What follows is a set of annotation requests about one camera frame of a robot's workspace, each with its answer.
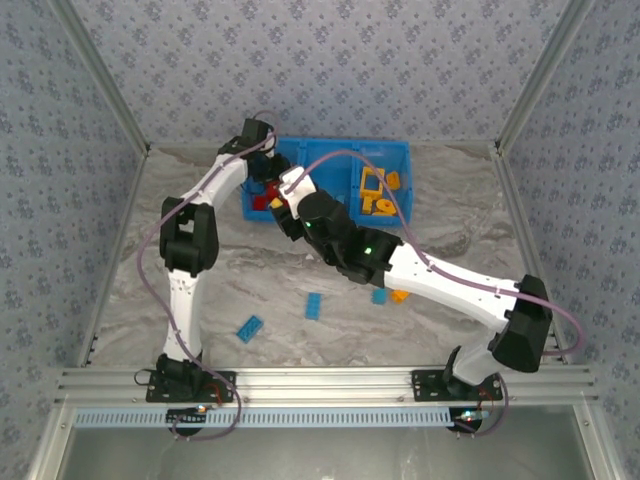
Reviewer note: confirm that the blue three-compartment plastic bin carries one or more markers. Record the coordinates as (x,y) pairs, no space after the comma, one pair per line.
(332,175)

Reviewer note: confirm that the yellow lego window frame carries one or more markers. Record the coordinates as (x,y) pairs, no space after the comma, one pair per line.
(370,193)

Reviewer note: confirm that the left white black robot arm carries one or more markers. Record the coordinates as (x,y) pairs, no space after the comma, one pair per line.
(187,300)

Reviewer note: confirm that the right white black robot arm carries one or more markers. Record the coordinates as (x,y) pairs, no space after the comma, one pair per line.
(450,295)

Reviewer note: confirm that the small blue lego brick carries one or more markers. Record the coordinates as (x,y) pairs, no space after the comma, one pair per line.
(380,296)

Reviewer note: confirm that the flat blue lego plate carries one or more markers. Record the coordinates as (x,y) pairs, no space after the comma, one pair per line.
(250,328)

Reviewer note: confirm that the small black electronics board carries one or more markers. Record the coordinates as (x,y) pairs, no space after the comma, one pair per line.
(467,417)
(187,416)

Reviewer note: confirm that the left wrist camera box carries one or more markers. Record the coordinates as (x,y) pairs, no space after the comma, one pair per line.
(270,146)

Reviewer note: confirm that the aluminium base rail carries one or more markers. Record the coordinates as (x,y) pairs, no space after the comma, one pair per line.
(325,382)

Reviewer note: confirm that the aluminium frame post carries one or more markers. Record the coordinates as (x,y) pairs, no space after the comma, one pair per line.
(541,75)
(104,75)

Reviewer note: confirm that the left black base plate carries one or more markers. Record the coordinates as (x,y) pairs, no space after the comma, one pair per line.
(227,382)

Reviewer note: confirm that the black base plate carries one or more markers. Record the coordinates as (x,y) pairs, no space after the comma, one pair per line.
(227,382)
(425,387)

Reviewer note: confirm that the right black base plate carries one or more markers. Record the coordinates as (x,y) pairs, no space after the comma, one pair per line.
(425,387)

